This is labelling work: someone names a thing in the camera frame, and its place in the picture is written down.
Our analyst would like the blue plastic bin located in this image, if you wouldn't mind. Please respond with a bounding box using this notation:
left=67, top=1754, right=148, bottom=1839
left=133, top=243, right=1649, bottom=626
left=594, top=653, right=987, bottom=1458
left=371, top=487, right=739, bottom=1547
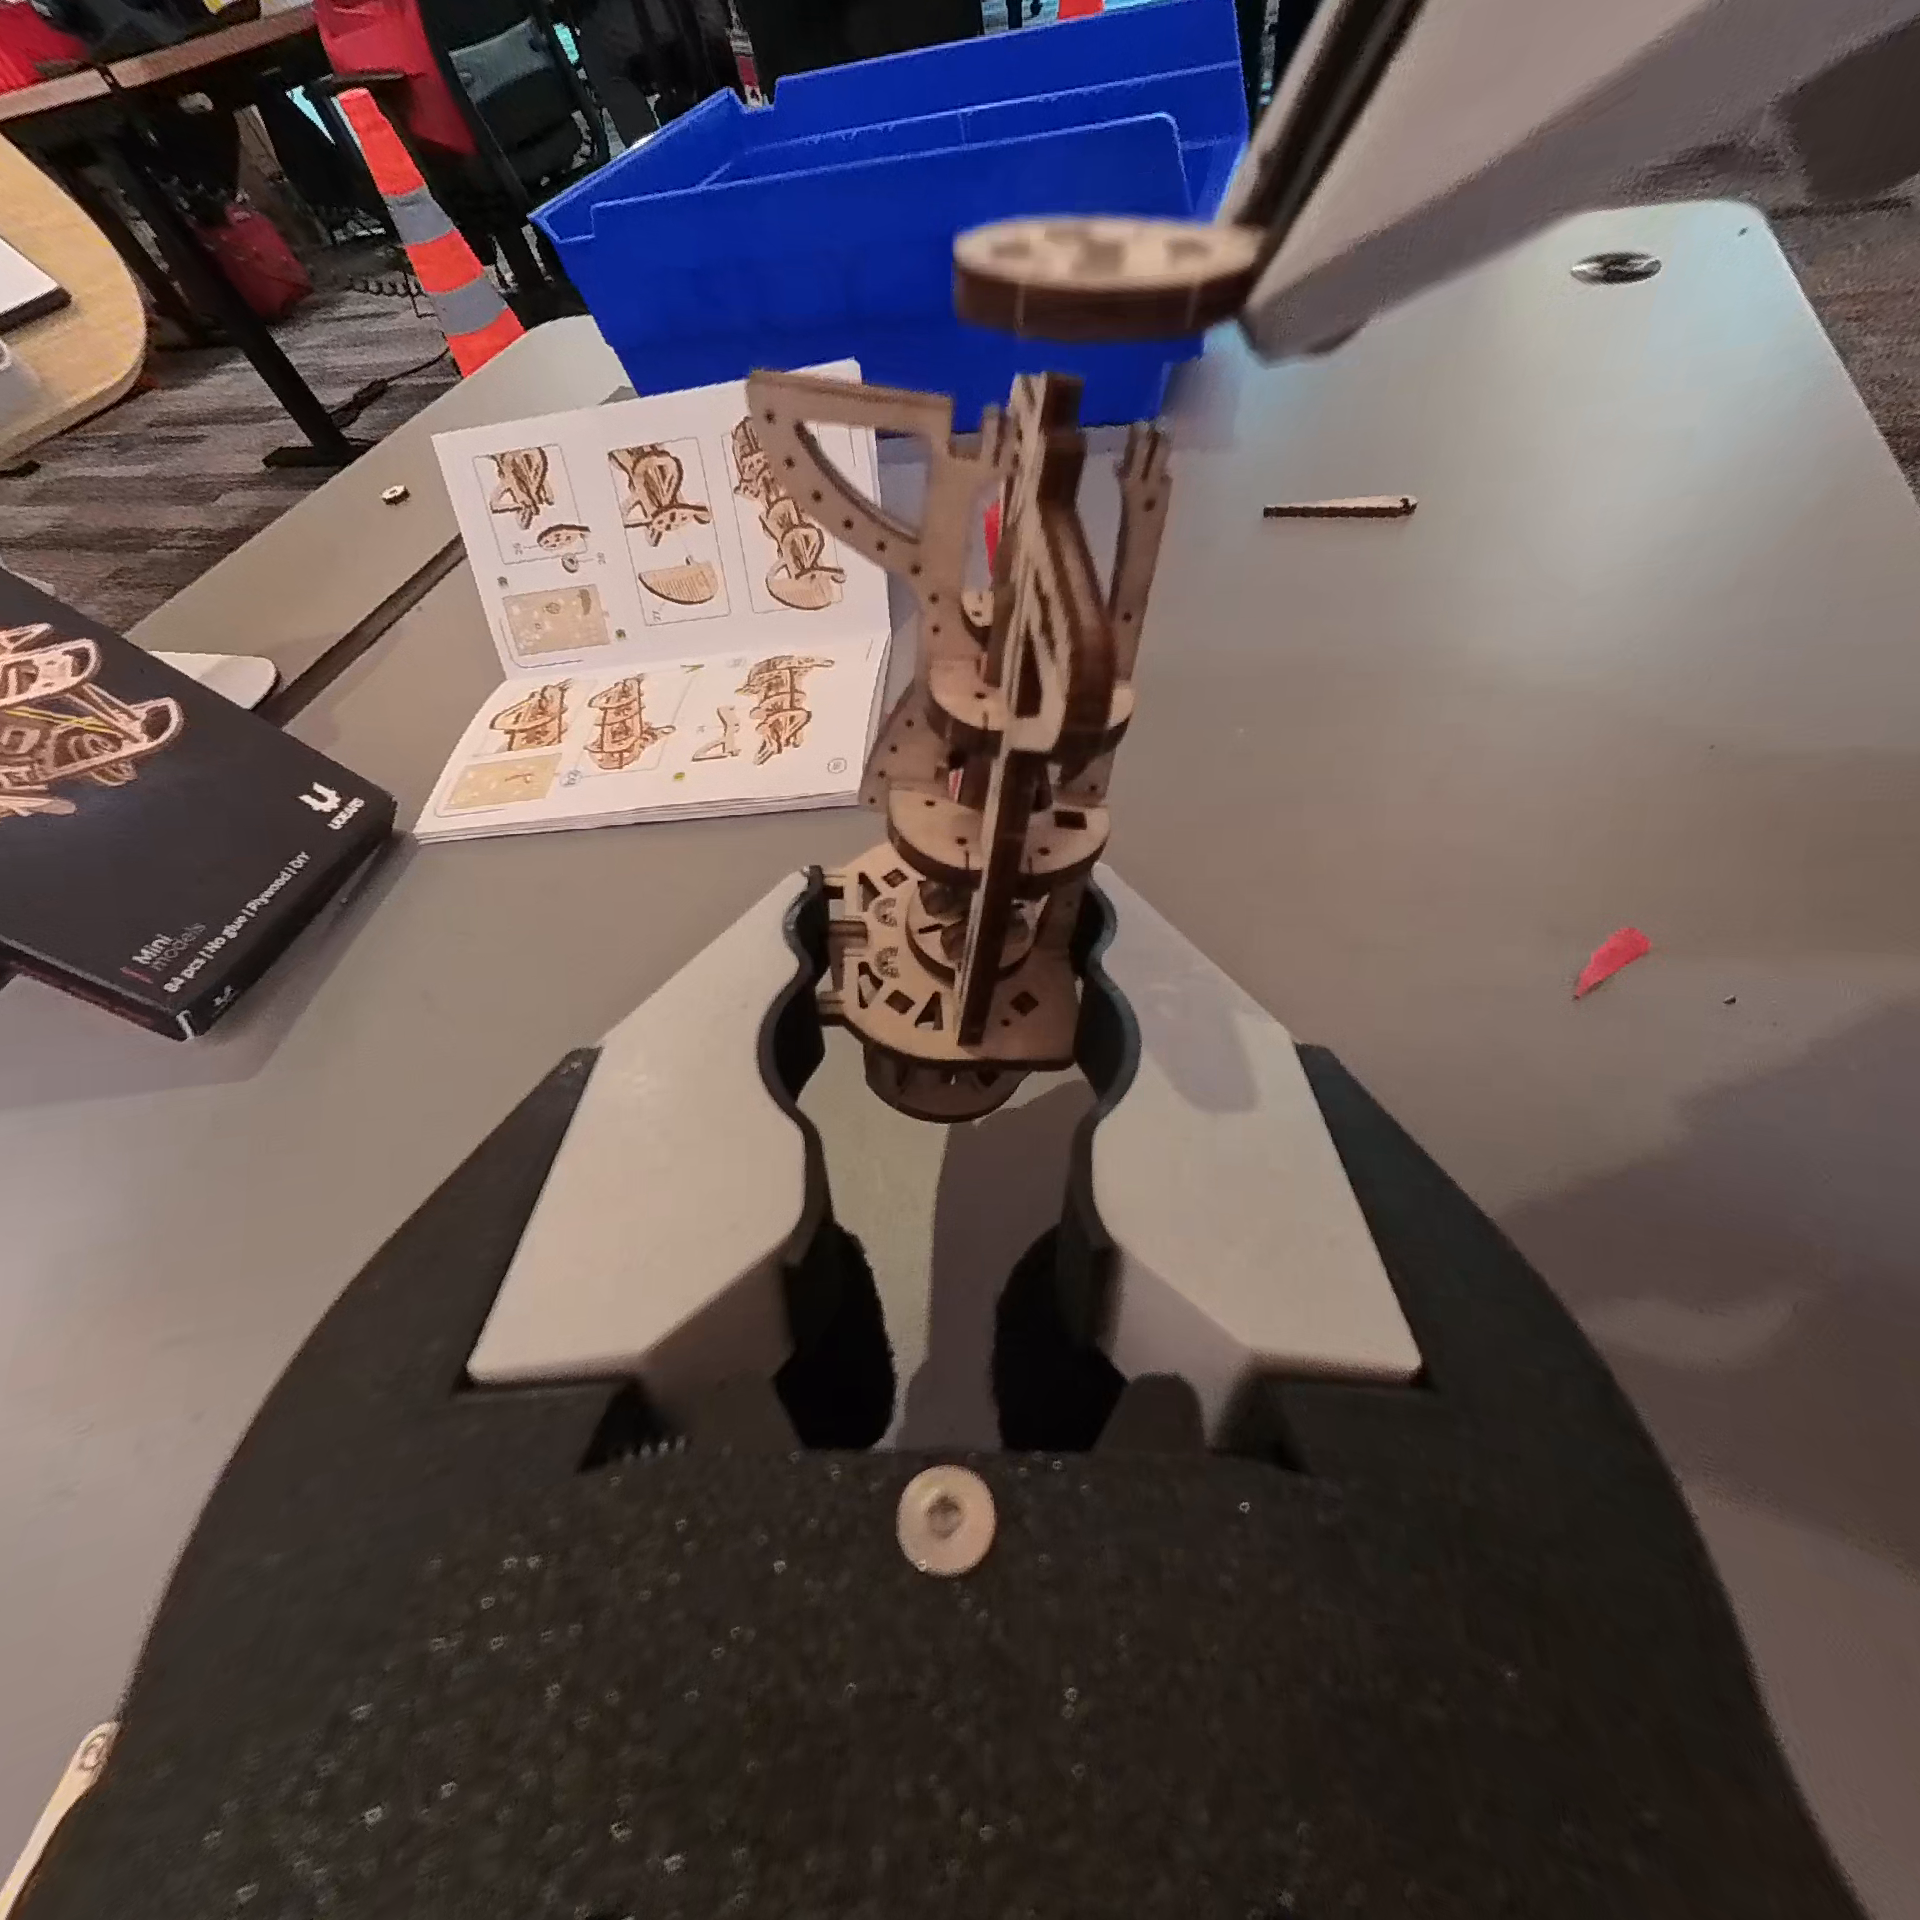
left=532, top=0, right=1251, bottom=429

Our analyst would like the orange traffic cone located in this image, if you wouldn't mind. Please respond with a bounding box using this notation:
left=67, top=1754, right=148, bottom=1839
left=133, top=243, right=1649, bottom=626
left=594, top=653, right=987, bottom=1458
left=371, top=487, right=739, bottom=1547
left=334, top=86, right=529, bottom=377

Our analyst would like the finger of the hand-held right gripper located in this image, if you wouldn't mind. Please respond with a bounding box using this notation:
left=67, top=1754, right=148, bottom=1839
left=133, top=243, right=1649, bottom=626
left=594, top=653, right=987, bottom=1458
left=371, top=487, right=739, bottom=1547
left=1216, top=0, right=1920, bottom=366

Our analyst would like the wooden parts sheet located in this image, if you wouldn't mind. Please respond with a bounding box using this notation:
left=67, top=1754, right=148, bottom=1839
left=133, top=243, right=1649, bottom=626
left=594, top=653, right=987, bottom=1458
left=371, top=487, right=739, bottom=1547
left=0, top=1721, right=122, bottom=1920

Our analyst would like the white instruction booklet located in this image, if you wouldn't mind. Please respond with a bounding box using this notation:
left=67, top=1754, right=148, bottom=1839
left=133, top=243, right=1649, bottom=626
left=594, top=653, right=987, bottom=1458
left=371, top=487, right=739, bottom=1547
left=412, top=356, right=894, bottom=845

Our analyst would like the red office chair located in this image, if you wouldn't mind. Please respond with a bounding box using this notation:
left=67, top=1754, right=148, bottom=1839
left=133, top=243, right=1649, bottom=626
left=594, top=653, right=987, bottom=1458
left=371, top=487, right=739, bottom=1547
left=316, top=0, right=474, bottom=159

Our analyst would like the black model kit box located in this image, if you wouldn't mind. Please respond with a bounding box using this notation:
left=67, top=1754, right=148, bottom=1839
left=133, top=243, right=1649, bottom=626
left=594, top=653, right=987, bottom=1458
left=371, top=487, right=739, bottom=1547
left=0, top=566, right=401, bottom=1039

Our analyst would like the wooden mechanical model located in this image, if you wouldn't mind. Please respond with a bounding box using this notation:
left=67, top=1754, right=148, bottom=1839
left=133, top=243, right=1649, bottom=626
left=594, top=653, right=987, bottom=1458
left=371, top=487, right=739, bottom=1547
left=748, top=369, right=1176, bottom=1127

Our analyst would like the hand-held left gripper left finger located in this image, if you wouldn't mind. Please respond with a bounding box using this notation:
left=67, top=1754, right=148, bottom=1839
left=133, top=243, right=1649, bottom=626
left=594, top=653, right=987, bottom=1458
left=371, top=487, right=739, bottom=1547
left=468, top=877, right=836, bottom=1389

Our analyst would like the dark wooden desk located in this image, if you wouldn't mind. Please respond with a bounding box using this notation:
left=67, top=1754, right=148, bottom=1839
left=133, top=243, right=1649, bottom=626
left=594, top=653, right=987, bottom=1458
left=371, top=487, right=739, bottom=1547
left=0, top=17, right=378, bottom=467

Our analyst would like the red bag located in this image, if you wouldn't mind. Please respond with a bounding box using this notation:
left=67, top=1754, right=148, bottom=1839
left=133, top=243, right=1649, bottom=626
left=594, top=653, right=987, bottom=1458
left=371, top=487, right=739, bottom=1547
left=202, top=211, right=308, bottom=318

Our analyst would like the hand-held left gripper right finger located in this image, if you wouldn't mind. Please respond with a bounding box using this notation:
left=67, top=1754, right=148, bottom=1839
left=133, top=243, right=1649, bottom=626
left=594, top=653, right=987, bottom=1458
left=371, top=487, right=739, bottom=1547
left=1062, top=883, right=1424, bottom=1389

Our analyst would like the oval wooden disc part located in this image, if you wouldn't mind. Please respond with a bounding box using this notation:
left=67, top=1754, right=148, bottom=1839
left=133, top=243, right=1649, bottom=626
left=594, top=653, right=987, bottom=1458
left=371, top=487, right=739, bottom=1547
left=952, top=214, right=1265, bottom=345

